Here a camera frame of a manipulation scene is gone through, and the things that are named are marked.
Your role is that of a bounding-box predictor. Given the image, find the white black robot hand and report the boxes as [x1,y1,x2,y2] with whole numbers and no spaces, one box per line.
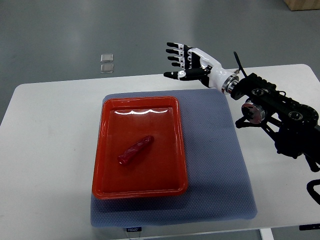
[163,42,234,94]

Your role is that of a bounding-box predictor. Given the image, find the red pepper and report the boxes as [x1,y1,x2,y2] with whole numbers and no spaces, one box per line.
[117,135,155,165]

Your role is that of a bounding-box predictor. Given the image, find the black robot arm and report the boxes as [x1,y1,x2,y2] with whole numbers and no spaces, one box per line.
[163,42,320,172]

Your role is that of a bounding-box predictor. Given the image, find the red plastic tray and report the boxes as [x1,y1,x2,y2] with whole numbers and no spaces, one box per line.
[92,96,188,200]

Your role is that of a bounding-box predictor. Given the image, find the upper metal floor plate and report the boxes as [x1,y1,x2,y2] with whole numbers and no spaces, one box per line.
[100,53,114,63]

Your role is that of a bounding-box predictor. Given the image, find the cardboard box corner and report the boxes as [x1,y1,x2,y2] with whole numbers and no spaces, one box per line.
[284,0,320,11]

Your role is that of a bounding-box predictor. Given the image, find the grey blue mat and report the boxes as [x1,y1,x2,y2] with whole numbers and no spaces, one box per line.
[90,88,257,228]

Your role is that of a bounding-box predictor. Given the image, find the white table leg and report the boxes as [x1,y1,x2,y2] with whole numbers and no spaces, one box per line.
[259,228,274,240]

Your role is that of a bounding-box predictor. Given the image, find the black cable loop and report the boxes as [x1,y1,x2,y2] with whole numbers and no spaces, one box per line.
[306,178,320,208]

